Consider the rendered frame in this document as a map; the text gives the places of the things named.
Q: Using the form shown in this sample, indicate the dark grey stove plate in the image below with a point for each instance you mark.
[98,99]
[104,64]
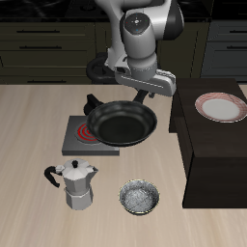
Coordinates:
[71,143]

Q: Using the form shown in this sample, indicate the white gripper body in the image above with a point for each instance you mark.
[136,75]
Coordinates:
[151,83]

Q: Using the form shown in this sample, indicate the dark kitchen cupboards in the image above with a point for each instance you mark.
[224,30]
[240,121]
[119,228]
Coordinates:
[48,58]

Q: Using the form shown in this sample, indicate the silver moka pot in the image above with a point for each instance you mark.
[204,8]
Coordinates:
[77,183]

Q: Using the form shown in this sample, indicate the black frying pan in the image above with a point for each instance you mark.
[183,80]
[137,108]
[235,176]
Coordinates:
[122,125]

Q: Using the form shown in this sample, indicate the flat black base plate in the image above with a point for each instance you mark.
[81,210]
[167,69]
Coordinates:
[93,69]

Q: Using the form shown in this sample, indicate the grey speckled bowl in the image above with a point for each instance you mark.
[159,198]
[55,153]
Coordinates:
[139,197]

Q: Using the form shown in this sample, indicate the red rimmed white plate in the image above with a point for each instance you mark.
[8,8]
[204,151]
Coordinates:
[222,108]

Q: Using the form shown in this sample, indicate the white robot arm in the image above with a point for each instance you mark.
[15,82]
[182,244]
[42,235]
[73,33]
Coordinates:
[139,38]

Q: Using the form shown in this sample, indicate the dark wooden cabinet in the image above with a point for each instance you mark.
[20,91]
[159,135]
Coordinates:
[212,154]

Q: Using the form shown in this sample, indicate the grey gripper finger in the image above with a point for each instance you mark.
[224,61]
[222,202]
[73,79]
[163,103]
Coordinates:
[151,95]

